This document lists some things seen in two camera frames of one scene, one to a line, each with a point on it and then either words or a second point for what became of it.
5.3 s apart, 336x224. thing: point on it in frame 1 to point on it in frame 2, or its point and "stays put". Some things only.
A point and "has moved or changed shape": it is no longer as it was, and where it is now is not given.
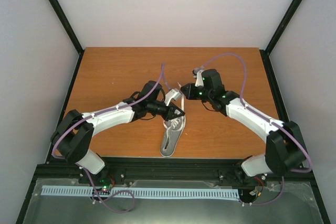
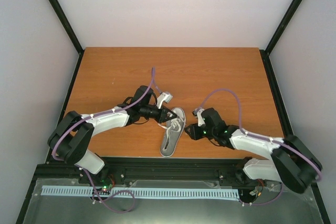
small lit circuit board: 105,184 stays put
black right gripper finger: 186,89 to 191,130
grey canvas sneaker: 173,130 stays put
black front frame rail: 207,169 stays put
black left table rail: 67,95 stays put
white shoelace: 176,122 has moved or changed shape
